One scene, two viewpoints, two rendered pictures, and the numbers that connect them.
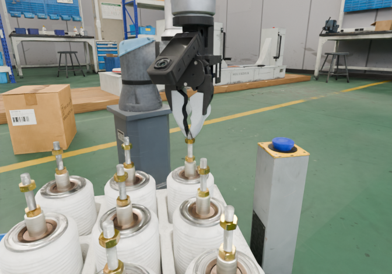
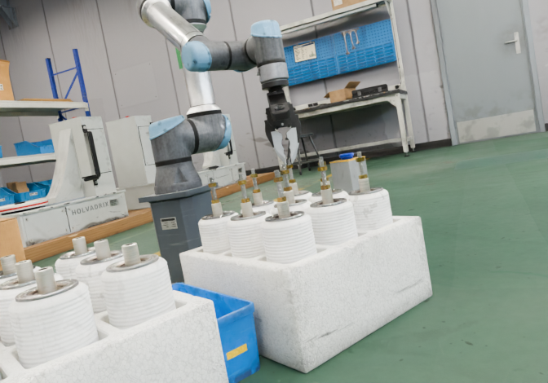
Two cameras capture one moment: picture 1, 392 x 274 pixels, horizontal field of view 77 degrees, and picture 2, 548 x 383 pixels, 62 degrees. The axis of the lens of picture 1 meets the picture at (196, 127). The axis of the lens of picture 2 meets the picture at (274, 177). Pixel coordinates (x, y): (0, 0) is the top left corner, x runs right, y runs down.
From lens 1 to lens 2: 84 cm
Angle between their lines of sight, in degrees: 30
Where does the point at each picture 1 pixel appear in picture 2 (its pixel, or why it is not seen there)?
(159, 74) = (282, 112)
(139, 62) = (180, 139)
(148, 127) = (201, 204)
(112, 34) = not seen: outside the picture
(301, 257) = not seen: hidden behind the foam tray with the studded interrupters
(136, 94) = (182, 171)
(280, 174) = (354, 172)
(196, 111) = (293, 141)
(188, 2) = (278, 72)
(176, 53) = (282, 102)
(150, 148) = not seen: hidden behind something
